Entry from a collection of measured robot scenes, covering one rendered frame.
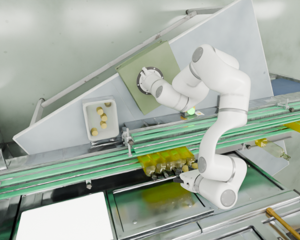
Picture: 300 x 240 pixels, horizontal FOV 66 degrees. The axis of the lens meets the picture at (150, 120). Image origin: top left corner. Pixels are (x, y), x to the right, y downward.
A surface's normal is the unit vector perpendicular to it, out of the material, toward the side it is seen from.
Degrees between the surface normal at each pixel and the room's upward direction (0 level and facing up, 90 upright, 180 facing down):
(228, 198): 20
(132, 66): 2
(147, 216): 90
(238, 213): 90
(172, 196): 90
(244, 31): 0
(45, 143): 0
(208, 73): 83
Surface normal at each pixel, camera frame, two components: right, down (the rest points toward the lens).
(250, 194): -0.05, -0.91
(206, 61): -0.80, -0.26
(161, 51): 0.30, 0.40
